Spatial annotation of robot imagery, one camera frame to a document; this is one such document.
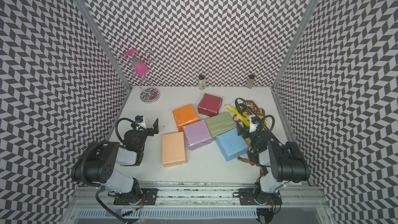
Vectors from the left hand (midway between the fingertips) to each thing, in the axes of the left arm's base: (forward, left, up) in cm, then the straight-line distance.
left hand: (150, 119), depth 90 cm
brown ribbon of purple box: (-28, -63, -11) cm, 69 cm away
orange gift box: (+4, -19, -3) cm, 20 cm away
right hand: (-2, -56, -1) cm, 56 cm away
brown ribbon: (+13, -62, -8) cm, 64 cm away
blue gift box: (-14, -48, -6) cm, 50 cm away
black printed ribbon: (+20, -60, -8) cm, 64 cm away
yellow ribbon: (-10, -59, -9) cm, 60 cm away
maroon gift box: (+13, -36, -4) cm, 38 cm away
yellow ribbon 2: (+13, -52, -10) cm, 54 cm away
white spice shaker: (+32, -30, -2) cm, 44 cm away
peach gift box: (-17, -15, -7) cm, 24 cm away
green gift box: (-3, -42, -1) cm, 42 cm away
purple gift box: (-8, -28, -4) cm, 29 cm away
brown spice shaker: (+34, -66, -3) cm, 74 cm away
